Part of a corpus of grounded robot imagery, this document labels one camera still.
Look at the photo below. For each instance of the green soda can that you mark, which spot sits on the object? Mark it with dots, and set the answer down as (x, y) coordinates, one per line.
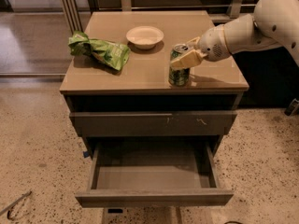
(178, 77)

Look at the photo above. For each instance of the grey drawer cabinet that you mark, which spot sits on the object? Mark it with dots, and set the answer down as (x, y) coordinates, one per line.
(142, 85)

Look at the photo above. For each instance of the closed grey top drawer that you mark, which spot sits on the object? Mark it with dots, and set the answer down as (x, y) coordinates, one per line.
(126, 124)

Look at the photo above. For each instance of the green chip bag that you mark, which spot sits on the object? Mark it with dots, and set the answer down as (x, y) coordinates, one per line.
(114, 55)

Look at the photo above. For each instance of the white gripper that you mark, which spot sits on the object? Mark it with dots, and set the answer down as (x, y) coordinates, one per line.
(212, 45)

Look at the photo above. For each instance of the blue tape piece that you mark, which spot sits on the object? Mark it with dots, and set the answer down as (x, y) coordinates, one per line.
(86, 154)

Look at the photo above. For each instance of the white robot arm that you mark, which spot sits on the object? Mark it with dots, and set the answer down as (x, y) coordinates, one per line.
(274, 23)

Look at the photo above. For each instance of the white paper bowl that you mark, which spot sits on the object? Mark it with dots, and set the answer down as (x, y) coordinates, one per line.
(145, 37)

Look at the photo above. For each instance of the dark object at right edge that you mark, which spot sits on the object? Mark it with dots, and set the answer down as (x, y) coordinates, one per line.
(293, 108)

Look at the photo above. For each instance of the metal rod on floor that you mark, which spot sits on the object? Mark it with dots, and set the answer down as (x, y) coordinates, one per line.
(7, 208)

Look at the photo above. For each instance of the open grey middle drawer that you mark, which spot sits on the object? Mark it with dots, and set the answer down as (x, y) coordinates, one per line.
(153, 174)

